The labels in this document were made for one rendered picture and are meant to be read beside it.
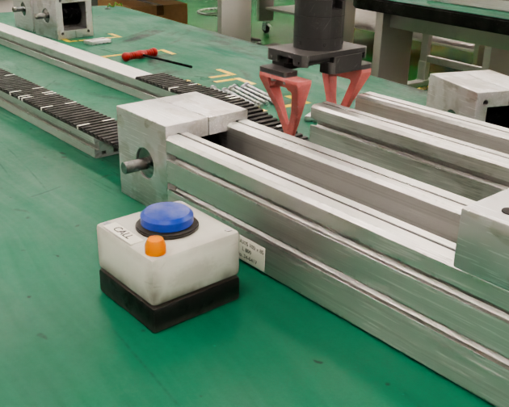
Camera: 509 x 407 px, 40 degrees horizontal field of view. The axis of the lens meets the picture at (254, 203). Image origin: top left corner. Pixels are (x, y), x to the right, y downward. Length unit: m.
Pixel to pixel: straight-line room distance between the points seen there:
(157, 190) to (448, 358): 0.34
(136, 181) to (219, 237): 0.23
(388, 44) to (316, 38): 1.77
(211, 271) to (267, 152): 0.18
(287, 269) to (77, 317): 0.17
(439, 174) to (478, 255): 0.26
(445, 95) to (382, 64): 1.68
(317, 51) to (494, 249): 0.43
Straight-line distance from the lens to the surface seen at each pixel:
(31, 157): 0.89
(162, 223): 0.52
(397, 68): 2.64
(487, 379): 0.48
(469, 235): 0.44
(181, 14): 4.65
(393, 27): 2.55
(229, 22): 3.25
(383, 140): 0.72
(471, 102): 0.85
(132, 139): 0.72
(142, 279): 0.51
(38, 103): 0.99
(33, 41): 1.46
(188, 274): 0.52
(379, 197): 0.58
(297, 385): 0.47
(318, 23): 0.80
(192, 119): 0.69
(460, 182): 0.67
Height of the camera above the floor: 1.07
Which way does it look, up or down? 23 degrees down
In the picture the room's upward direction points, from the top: 1 degrees clockwise
